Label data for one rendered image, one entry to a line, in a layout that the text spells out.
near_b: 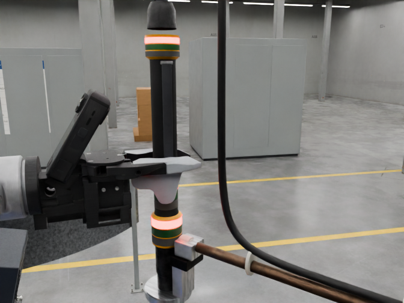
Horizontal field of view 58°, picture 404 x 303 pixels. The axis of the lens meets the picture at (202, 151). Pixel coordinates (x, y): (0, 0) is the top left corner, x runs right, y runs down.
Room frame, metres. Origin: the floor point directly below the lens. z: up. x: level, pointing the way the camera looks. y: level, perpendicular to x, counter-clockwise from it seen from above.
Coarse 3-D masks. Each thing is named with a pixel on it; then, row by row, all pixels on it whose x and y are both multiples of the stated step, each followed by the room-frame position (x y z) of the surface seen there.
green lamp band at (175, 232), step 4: (152, 228) 0.47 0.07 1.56; (176, 228) 0.46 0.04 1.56; (180, 228) 0.47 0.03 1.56; (152, 232) 0.47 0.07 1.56; (156, 232) 0.46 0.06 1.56; (160, 232) 0.45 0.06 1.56; (164, 232) 0.45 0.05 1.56; (168, 232) 0.45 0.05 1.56; (172, 232) 0.46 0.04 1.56; (176, 232) 0.46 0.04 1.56; (180, 232) 0.47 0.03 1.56; (156, 236) 0.46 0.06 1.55; (160, 236) 0.45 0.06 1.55; (164, 236) 0.45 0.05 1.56; (168, 236) 0.45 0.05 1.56; (172, 236) 0.46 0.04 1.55
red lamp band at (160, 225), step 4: (152, 220) 0.46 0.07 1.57; (156, 220) 0.46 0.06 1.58; (176, 220) 0.46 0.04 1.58; (180, 220) 0.47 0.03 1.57; (152, 224) 0.46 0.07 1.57; (156, 224) 0.46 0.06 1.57; (160, 224) 0.45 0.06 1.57; (164, 224) 0.45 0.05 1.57; (168, 224) 0.45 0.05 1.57; (172, 224) 0.46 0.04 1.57; (176, 224) 0.46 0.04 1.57; (180, 224) 0.47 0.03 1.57; (160, 228) 0.45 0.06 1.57; (164, 228) 0.45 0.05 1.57; (168, 228) 0.45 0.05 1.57
